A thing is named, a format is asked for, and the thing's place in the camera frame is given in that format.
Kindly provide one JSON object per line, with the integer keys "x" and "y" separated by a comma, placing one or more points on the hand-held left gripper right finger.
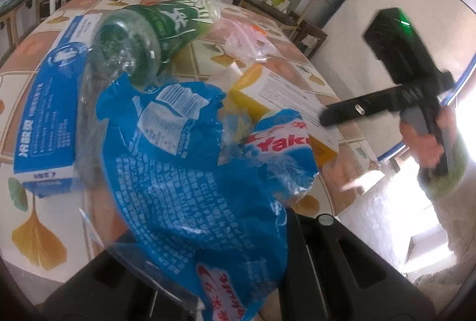
{"x": 323, "y": 250}

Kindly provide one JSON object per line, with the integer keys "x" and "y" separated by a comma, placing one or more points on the green plastic bottle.
{"x": 167, "y": 23}

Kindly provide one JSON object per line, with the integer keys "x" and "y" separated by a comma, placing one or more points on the white and orange carton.
{"x": 290, "y": 94}

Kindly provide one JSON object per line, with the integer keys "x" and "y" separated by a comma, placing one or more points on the white mattress with blue edge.
{"x": 357, "y": 57}

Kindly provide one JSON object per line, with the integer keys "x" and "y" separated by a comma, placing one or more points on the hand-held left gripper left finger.
{"x": 111, "y": 287}

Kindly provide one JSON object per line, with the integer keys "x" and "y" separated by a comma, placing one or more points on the white and green paper bag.
{"x": 279, "y": 2}

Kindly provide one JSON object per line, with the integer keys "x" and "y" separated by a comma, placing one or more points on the blue and white carton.
{"x": 48, "y": 101}

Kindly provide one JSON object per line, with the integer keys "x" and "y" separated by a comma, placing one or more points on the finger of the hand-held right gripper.
{"x": 359, "y": 108}

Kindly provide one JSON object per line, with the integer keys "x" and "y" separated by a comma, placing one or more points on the person's right forearm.
{"x": 459, "y": 202}

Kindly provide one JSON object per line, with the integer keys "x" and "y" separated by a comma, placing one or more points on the wooden chair with dark seat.
{"x": 275, "y": 10}

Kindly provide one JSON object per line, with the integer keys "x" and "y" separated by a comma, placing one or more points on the clear plastic bag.
{"x": 245, "y": 42}

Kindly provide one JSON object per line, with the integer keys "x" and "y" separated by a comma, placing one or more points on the small dark wooden stool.
{"x": 312, "y": 36}

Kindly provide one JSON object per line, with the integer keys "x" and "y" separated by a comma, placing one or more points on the person's right hand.
{"x": 416, "y": 142}

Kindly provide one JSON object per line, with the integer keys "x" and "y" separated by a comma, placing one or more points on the blue plastic snack wrapper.
{"x": 186, "y": 176}

